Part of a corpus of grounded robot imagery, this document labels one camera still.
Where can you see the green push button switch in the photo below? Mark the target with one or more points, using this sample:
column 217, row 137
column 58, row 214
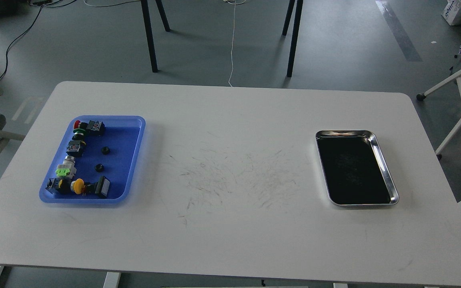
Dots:
column 67, row 168

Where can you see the red mushroom push button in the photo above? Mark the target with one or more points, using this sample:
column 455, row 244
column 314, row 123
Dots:
column 92, row 127

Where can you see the blue plastic tray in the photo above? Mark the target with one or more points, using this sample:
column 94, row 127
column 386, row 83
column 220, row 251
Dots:
column 123, row 136

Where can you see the black rectangular indicator switch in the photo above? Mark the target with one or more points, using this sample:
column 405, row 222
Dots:
column 99, row 188

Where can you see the black switch block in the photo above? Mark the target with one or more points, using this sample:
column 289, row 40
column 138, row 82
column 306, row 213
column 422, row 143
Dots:
column 75, row 148

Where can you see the cardboard box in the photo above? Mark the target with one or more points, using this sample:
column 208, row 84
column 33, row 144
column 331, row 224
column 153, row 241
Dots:
column 452, row 12

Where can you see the black table leg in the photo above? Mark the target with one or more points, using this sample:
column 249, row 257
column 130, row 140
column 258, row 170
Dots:
column 163, row 16
column 295, row 33
column 149, row 35
column 288, row 16

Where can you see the black table leg far right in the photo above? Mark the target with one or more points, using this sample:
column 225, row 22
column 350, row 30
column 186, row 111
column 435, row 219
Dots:
column 288, row 16

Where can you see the small black gear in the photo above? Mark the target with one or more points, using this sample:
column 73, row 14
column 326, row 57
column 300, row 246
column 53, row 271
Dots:
column 105, row 150
column 99, row 167

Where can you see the silver metal tray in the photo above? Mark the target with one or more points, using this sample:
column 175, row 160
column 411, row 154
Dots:
column 354, row 168

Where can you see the yellow mushroom push button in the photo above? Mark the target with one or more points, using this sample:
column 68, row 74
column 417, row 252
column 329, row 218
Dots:
column 65, row 186

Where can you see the black table leg far left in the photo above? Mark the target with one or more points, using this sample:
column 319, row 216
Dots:
column 163, row 16

